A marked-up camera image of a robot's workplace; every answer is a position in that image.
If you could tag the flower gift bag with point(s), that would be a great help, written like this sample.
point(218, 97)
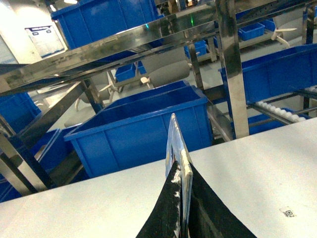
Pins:
point(176, 150)

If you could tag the small QR code sticker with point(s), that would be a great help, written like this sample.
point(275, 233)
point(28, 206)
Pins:
point(288, 212)

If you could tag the white folding table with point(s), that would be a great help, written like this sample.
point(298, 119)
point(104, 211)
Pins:
point(254, 177)

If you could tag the blue crate with black item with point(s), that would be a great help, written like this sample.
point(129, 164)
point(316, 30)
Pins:
point(136, 133)

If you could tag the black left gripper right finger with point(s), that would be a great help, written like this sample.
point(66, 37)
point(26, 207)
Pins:
point(208, 216)

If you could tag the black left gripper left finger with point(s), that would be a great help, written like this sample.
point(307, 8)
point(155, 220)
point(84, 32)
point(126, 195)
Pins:
point(164, 220)

